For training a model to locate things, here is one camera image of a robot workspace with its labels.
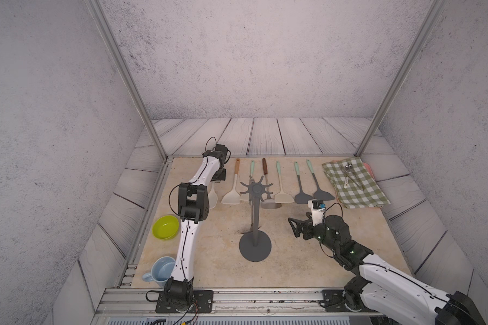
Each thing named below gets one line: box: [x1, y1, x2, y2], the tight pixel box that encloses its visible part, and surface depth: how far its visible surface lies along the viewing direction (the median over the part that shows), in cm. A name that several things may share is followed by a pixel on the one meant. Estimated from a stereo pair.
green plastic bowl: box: [151, 215, 180, 241], surface depth 92 cm
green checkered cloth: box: [321, 157, 392, 209], surface depth 109 cm
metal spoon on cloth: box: [343, 163, 353, 189], surface depth 113 cm
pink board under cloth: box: [362, 162, 377, 182], surface depth 117 cm
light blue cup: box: [141, 255, 177, 288], surface depth 76 cm
